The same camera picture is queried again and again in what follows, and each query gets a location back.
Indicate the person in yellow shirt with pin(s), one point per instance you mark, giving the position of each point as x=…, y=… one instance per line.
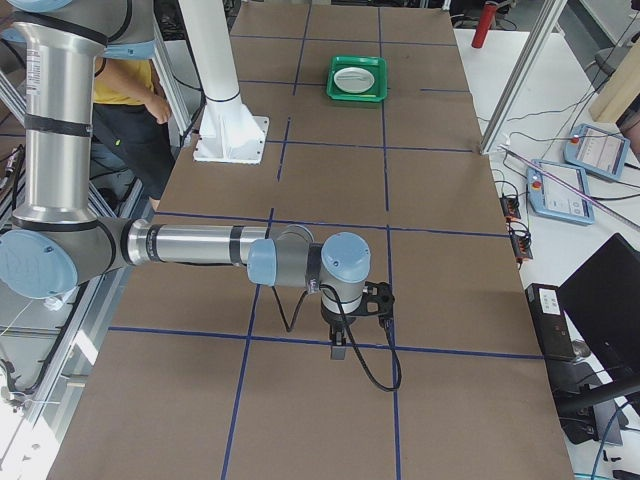
x=130, y=118

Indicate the black box with label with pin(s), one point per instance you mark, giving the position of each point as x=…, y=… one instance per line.
x=549, y=322

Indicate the white round plate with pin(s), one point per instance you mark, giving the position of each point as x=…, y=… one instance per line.
x=354, y=87

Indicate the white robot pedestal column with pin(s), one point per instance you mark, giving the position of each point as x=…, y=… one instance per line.
x=228, y=132

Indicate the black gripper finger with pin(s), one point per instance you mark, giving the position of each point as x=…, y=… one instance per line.
x=338, y=345

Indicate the far blue teach pendant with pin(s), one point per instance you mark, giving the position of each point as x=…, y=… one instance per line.
x=599, y=152

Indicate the orange black circuit board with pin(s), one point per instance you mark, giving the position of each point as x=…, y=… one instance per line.
x=510, y=207

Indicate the red cylinder bottle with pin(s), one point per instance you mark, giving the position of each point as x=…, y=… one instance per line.
x=484, y=24

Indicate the green plastic tray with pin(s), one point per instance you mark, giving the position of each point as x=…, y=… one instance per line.
x=376, y=65

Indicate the aluminium frame post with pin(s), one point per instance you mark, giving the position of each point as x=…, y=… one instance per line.
x=536, y=40

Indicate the near blue teach pendant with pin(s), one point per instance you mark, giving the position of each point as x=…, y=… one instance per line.
x=550, y=200

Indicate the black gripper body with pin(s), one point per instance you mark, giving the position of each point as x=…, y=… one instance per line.
x=334, y=320

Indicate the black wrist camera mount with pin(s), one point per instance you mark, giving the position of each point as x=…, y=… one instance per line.
x=378, y=300

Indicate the blue teach pendant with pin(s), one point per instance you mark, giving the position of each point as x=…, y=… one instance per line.
x=599, y=152
x=550, y=200

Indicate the long metal ruler rod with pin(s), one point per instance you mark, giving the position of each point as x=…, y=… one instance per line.
x=564, y=184

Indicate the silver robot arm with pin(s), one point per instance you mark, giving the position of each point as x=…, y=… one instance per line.
x=57, y=242

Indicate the black laptop screen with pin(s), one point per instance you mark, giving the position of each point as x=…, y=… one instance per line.
x=601, y=299

